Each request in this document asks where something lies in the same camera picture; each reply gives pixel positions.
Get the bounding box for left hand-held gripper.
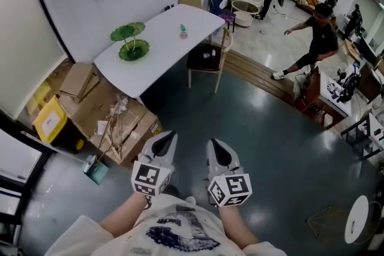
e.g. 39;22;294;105
131;130;178;197

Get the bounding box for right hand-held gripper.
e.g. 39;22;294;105
206;138;253;208

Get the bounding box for green tiered glass dish stand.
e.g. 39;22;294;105
109;22;150;62

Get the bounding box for person's right forearm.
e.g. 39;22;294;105
217;205;259;245

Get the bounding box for person's left forearm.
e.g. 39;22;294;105
98;193;151;239

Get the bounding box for large cardboard box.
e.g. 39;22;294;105
58;80;164;167

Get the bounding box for person's white printed shirt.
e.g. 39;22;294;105
44;194;289;256

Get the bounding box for wooden step platform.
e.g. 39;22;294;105
223;49;298;106

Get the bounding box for wooden chair dark seat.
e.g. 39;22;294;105
186;27;234;94

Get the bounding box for small open cardboard box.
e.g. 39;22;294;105
59;62;101;103

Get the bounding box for brown wooden cabinet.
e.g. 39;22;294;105
296;67;353;129

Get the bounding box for yellow lidded bin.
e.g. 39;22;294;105
32;95;85;151

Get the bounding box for white round tub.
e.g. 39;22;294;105
233;11;255;28

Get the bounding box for white round side table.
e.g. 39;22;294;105
307;194;384;246

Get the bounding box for black white backpack rig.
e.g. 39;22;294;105
335;61;361;103

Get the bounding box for round glass-top table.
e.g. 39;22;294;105
230;0;260;28

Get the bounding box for blue chair purple cloth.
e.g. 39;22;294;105
208;0;237;33

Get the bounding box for orange cushion pile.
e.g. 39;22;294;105
296;0;319;12

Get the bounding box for teal dustpan long handle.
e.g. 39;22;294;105
20;130;109;186

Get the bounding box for black frame table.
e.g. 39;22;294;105
341;112;384;159

